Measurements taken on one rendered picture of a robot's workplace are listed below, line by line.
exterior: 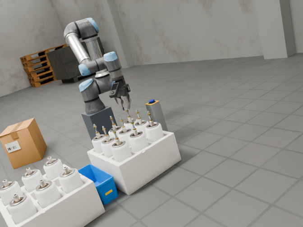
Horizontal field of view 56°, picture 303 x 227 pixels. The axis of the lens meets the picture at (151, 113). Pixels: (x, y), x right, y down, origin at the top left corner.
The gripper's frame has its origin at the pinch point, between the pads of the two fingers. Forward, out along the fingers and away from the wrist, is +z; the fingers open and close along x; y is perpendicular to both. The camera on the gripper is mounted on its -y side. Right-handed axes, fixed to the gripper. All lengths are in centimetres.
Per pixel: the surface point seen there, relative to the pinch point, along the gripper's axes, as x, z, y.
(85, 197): 2, 21, -60
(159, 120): -15.8, 14.9, 10.4
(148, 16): 99, -54, 371
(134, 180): -12.3, 28.3, -38.1
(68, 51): 309, -35, 396
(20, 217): 19, 15, -81
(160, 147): -24.0, 19.9, -20.0
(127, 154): -11.3, 14.6, -34.3
